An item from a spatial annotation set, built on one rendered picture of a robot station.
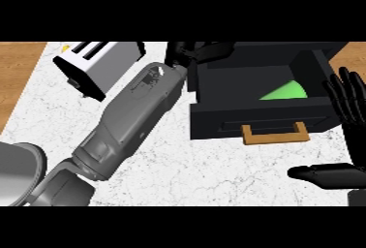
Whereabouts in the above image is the green cup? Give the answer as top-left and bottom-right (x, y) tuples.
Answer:
(258, 79), (309, 101)

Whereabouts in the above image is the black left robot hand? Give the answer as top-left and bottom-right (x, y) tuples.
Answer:
(164, 42), (236, 68)

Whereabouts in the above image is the black drawer cabinet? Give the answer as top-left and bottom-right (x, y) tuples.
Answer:
(186, 42), (350, 105)

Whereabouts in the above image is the black drawer front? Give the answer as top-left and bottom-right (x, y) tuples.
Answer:
(189, 96), (344, 140)

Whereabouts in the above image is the wooden drawer handle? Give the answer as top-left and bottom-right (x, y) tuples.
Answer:
(241, 121), (311, 146)

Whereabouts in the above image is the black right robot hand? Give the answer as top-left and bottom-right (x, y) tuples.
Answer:
(286, 66), (366, 192)

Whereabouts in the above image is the white toaster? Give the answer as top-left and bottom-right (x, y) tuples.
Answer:
(52, 42), (148, 103)

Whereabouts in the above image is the grey round object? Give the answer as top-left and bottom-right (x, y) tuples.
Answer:
(0, 141), (49, 207)

